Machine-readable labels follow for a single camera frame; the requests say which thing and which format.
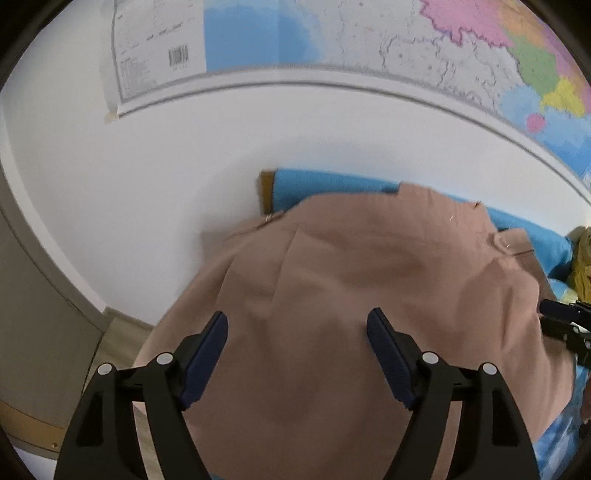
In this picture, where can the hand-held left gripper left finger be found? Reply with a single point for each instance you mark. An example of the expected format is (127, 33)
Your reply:
(205, 364)

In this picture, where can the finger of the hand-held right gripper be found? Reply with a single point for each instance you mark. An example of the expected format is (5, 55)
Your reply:
(581, 346)
(561, 314)

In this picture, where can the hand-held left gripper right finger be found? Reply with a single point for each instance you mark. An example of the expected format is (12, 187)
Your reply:
(388, 360)

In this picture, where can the pink large garment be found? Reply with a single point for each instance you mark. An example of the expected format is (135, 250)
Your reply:
(346, 267)

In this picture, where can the olive yellow cloth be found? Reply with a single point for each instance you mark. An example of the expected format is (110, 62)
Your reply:
(582, 267)

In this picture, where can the beige cabinet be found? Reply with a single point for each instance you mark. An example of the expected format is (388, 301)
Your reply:
(37, 323)

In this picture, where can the wooden bed headboard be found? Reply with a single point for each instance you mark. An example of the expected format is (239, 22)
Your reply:
(267, 191)

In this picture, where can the blue flower print bedsheet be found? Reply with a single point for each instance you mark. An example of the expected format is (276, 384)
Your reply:
(323, 184)

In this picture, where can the wall map poster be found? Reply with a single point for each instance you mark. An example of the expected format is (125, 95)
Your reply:
(369, 37)

